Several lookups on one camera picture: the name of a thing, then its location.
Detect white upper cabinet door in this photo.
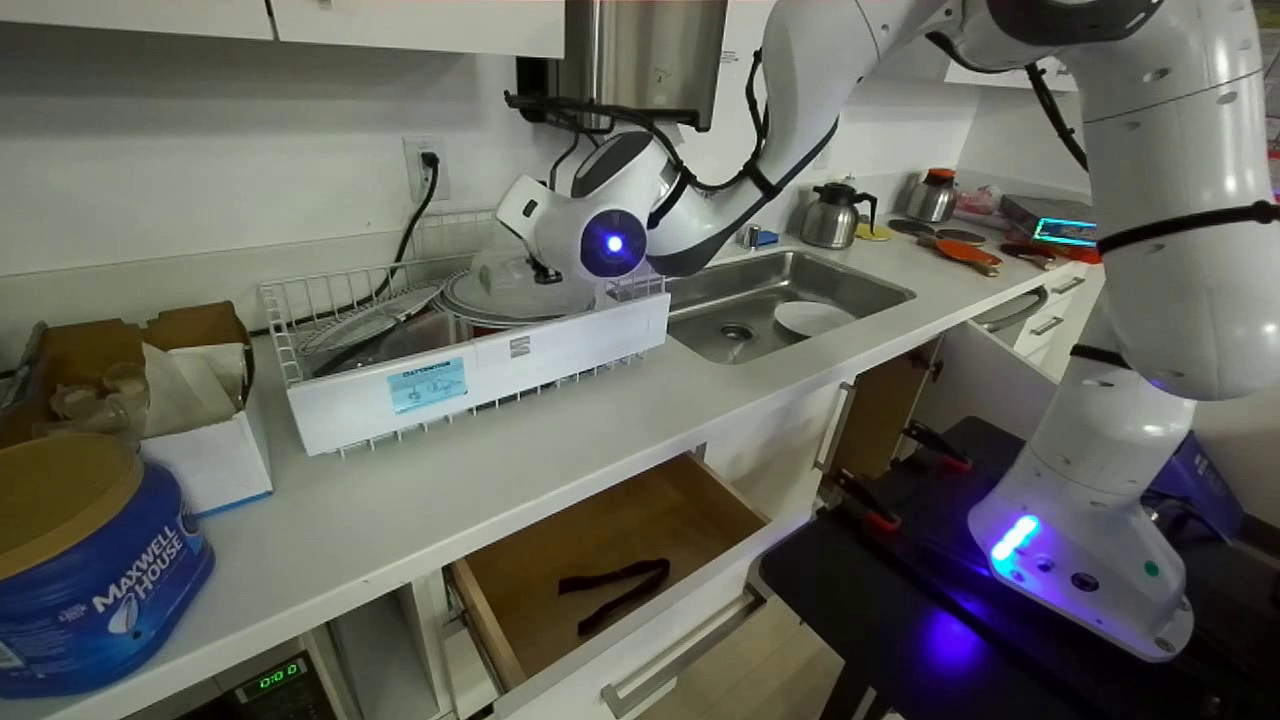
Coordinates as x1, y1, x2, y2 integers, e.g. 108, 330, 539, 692
0, 0, 277, 46
266, 0, 570, 64

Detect white wire drying rack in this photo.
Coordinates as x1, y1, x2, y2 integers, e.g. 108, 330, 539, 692
254, 198, 676, 463

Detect black red cart tool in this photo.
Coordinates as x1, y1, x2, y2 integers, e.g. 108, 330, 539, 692
835, 472, 910, 535
897, 422, 975, 479

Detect black robot cart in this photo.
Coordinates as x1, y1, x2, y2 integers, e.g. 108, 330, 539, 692
758, 414, 1280, 720

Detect orange pliers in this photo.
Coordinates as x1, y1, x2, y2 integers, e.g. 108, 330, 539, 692
917, 231, 1007, 276

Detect steel kettle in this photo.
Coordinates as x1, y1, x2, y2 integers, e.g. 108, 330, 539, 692
797, 175, 883, 257

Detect steel paper towel dispenser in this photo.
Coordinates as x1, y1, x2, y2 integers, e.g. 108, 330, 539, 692
503, 0, 735, 136

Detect white wall outlet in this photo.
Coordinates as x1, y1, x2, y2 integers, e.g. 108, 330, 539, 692
396, 131, 454, 209

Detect red handled tool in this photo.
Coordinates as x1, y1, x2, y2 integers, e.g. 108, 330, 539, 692
998, 235, 1106, 269

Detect metal drawer handle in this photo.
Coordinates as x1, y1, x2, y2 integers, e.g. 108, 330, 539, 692
595, 593, 769, 720

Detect white round plate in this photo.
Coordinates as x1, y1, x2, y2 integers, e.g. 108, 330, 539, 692
771, 298, 861, 342

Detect grey leaning plate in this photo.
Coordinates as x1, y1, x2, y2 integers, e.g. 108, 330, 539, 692
295, 294, 454, 381

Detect small white box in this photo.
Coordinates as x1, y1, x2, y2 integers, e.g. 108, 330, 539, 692
138, 342, 277, 522

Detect steel thermos red lid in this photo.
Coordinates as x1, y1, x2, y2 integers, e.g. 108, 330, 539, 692
904, 165, 961, 228

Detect blue coffee can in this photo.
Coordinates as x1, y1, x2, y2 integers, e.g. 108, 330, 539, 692
0, 433, 215, 708

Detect appliance green display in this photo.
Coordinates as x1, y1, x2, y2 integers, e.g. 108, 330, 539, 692
175, 647, 336, 720

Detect black device teal light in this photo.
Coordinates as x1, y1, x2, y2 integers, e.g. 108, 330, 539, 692
998, 192, 1106, 251

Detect black strap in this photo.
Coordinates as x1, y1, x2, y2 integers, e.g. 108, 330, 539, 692
553, 556, 676, 642

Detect black power cord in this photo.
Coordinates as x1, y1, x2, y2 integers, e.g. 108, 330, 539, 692
246, 152, 445, 337

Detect open wooden cabinet door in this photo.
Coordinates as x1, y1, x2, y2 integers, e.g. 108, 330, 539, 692
832, 350, 936, 484

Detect pink cloth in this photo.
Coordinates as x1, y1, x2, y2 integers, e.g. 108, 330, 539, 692
951, 188, 1007, 228

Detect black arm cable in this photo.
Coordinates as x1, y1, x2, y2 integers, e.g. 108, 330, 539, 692
635, 46, 1280, 265

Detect round plate dark rim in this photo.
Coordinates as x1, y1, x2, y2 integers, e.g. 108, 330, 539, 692
441, 286, 595, 331

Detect open wooden drawer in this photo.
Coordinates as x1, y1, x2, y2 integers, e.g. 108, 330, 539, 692
441, 452, 771, 697

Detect stainless steel sink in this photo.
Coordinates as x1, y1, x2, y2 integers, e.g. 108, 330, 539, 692
659, 246, 919, 369

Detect metal cabinet handle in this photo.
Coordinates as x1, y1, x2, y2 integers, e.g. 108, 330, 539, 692
811, 375, 858, 475

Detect open cardboard box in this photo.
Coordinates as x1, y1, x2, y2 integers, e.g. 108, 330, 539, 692
0, 299, 255, 452

